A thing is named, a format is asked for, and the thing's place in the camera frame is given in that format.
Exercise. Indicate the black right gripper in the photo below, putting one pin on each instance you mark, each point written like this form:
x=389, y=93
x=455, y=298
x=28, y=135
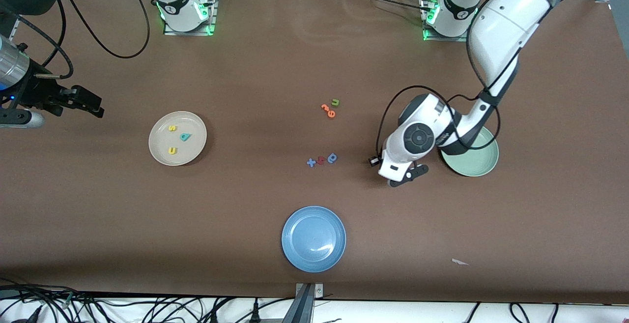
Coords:
x=35, y=93

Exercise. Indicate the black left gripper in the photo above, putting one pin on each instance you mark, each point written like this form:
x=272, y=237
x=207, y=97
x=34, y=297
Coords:
x=373, y=163

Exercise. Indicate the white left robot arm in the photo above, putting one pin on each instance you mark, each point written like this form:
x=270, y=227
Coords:
x=511, y=23

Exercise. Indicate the blue foam letter a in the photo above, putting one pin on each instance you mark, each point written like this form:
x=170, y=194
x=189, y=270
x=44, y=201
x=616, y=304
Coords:
x=329, y=160

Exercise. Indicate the blue round plate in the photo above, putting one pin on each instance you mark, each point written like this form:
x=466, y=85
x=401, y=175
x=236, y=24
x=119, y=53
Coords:
x=313, y=239

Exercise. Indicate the green round plate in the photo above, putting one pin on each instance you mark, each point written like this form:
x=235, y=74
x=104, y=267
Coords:
x=479, y=163

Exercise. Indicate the beige round plate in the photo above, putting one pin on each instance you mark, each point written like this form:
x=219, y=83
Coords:
x=191, y=153

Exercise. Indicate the large table cover sheet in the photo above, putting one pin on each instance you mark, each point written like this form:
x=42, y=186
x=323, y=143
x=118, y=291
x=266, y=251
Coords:
x=314, y=57

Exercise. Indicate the white paper scrap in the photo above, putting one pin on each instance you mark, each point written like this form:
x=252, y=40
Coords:
x=458, y=262

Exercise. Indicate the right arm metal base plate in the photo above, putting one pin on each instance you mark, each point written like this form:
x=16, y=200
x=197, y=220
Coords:
x=189, y=33

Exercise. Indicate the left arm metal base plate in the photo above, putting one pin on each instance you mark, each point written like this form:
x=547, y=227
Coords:
x=444, y=39

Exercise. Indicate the metal table bracket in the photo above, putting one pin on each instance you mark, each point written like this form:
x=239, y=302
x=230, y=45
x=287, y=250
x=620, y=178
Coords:
x=307, y=303

